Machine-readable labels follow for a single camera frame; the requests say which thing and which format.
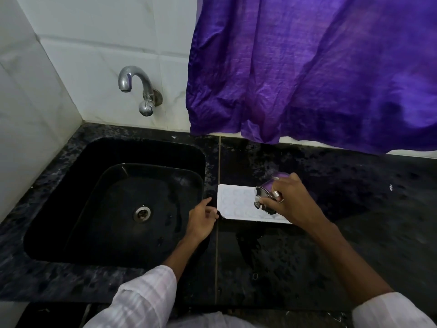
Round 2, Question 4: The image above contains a person's right hand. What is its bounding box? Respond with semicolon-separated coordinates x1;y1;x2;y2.
258;172;337;233

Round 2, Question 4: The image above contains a person's left hand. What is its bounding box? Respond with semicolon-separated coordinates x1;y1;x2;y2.
186;197;220;245

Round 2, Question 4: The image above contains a steel pot with purple lid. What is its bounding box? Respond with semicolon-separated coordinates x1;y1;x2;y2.
253;172;291;215

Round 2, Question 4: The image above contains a white shirt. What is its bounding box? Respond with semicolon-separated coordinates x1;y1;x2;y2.
83;265;436;328

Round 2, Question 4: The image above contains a black sink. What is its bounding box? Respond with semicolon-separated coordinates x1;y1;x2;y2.
23;137;207;270

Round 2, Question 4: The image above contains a person's left forearm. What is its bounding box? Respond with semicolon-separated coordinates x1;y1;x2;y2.
162;234;205;282

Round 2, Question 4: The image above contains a purple curtain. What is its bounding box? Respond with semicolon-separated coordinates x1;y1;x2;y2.
186;0;437;156

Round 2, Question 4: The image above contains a steel tap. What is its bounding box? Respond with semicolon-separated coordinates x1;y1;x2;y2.
118;66;163;117

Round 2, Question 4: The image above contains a person's right forearm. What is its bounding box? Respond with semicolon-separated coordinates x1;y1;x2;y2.
309;223;393;308

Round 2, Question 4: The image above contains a white ice tray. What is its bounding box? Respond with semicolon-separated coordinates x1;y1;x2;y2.
217;184;293;225

